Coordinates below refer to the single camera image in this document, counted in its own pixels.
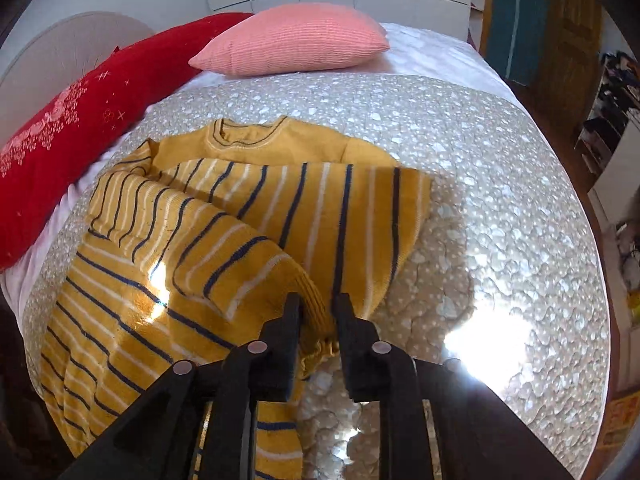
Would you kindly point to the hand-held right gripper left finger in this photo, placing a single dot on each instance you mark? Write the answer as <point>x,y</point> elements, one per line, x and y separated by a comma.
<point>292,327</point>

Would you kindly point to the yellow striped knit sweater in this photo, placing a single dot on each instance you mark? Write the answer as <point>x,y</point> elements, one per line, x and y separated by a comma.
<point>210,250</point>

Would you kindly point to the pink ribbed pillow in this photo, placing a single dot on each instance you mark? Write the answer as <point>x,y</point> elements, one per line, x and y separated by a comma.
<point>295,40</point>

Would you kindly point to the red patterned pillow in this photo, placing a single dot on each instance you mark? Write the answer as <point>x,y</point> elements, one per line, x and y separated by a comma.
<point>65,120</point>

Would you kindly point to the grey heart print blanket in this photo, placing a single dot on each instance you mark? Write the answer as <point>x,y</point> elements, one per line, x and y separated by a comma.
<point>500,200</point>

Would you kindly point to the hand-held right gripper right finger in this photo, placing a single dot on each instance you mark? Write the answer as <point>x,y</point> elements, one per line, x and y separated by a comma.
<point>344,327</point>

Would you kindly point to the white cluttered shelf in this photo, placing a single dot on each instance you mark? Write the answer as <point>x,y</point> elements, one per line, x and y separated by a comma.
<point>607,110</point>

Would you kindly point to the wooden door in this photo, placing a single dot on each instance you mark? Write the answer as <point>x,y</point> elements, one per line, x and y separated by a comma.
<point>567,47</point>

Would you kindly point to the white bed sheet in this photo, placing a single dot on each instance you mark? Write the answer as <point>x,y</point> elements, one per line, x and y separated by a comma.
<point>435,55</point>

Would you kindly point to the grey round headboard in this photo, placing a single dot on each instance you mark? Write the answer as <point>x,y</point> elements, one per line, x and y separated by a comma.
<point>60,42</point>

